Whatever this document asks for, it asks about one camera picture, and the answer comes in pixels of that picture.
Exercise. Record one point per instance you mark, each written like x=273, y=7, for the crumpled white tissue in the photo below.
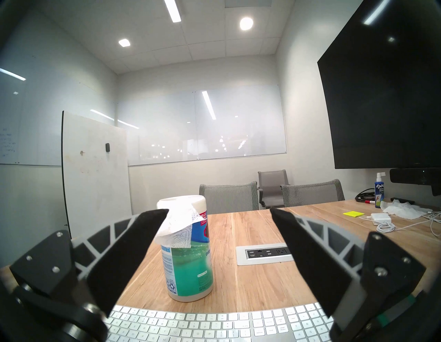
x=403, y=209

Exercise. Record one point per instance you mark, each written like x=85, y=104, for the black video conference bar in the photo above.
x=410, y=175

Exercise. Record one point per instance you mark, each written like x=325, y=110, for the grey mesh office chair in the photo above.
x=313, y=194
x=227, y=198

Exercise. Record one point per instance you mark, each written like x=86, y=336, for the disinfecting wipes canister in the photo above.
x=187, y=275

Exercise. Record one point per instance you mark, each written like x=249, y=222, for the yellow sticky note pad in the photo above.
x=354, y=213

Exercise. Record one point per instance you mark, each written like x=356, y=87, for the grey office armchair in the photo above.
x=274, y=186

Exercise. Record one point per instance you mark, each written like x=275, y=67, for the table power outlet box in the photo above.
x=262, y=253

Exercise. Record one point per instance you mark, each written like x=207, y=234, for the rolling whiteboard on stand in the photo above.
x=96, y=179

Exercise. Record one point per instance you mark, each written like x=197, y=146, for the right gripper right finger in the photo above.
x=310, y=262

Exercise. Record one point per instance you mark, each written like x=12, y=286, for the white keyboard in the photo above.
x=206, y=327

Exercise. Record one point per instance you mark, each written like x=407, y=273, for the white disinfecting wipe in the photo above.
x=175, y=227

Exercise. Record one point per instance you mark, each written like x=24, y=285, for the black wall television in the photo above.
x=386, y=103

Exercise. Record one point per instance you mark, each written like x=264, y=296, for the whiteboard cleaner spray bottle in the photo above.
x=379, y=193

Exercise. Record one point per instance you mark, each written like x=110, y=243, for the large wall glass whiteboard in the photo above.
x=206, y=127

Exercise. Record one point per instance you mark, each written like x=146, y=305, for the long ceiling light strip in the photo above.
x=172, y=10

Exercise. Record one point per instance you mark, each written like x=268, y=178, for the white power adapter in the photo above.
x=380, y=218

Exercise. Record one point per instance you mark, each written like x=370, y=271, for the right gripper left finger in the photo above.
x=120, y=262

